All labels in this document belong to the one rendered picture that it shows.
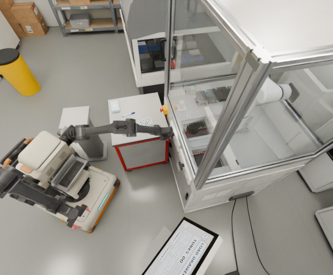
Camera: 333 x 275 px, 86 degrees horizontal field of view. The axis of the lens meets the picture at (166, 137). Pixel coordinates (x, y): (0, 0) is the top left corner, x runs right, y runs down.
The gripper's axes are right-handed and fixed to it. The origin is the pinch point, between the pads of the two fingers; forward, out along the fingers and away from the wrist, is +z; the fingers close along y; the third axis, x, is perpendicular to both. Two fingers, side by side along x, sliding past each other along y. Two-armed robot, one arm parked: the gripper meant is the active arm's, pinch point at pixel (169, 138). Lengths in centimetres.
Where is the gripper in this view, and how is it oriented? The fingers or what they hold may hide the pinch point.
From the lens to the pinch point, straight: 164.2
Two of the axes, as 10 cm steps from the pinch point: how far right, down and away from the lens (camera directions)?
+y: 8.5, -4.6, -2.4
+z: 4.3, 3.7, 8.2
